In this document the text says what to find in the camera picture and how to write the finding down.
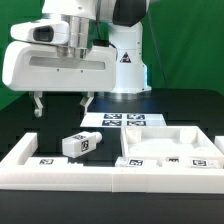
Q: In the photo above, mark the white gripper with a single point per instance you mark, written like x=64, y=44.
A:
x=33, y=67

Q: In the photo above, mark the white square tabletop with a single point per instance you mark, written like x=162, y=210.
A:
x=165, y=141

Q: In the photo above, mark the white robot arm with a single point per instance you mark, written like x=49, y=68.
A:
x=88, y=46

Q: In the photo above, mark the white tag sheet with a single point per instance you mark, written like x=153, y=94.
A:
x=113, y=120

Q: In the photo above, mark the white U-shaped obstacle fence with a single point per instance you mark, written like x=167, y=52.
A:
x=16, y=174

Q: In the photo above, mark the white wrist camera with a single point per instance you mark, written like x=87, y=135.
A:
x=43, y=31

